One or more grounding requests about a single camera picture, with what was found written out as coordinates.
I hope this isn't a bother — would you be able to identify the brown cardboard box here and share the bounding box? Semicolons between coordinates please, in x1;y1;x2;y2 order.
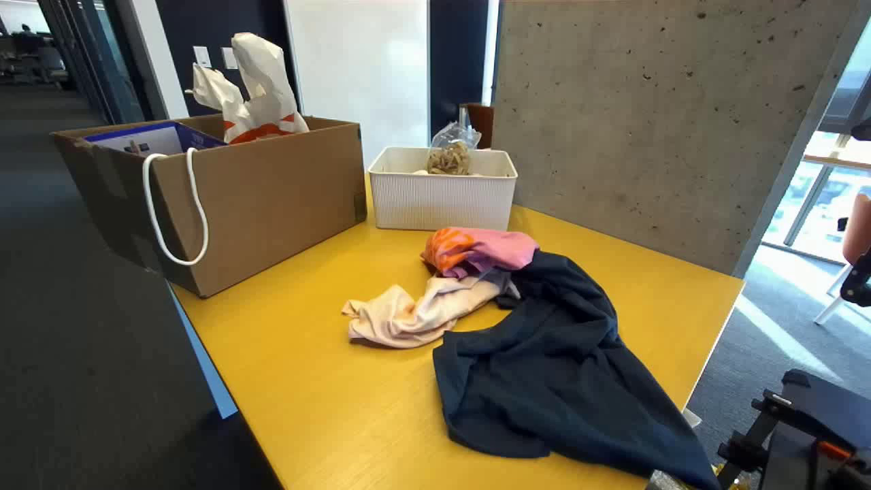
50;111;370;300

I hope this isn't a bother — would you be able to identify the blue white flat box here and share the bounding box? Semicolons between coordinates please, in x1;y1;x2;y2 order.
83;123;227;157

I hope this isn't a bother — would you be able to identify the clear bag with brown contents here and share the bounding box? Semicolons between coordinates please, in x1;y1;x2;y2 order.
425;106;484;178

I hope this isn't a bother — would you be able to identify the dark navy cloth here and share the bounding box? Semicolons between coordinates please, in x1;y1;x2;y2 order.
431;250;721;490

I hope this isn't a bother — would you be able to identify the white framed chair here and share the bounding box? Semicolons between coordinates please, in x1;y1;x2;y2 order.
811;249;871;329

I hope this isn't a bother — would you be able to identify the black mount with orange part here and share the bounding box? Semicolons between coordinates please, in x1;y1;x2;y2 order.
714;366;871;490

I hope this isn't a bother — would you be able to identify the pale cream cloth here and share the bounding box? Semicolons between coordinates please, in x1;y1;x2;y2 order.
342;270;517;351

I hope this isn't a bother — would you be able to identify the pink orange striped cloth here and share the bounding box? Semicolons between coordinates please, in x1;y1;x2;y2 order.
423;227;543;280

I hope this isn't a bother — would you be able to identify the white rope handle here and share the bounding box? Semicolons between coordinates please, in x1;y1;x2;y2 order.
143;145;214;270

